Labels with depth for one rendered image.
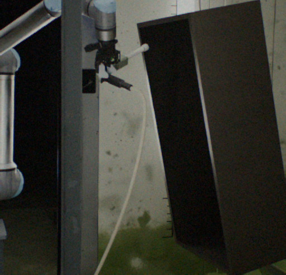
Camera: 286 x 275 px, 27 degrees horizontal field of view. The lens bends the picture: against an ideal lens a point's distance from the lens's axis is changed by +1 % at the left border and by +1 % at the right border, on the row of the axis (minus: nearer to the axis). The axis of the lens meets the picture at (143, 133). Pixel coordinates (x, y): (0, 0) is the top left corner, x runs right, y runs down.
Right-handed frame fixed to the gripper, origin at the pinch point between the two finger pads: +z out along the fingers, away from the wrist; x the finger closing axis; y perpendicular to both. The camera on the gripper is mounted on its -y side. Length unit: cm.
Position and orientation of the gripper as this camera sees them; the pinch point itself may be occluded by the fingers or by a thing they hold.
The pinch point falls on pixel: (103, 77)
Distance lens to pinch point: 266.6
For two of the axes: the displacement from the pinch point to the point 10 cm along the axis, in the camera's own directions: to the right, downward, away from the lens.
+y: 8.0, 3.5, -4.9
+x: 6.0, -4.4, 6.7
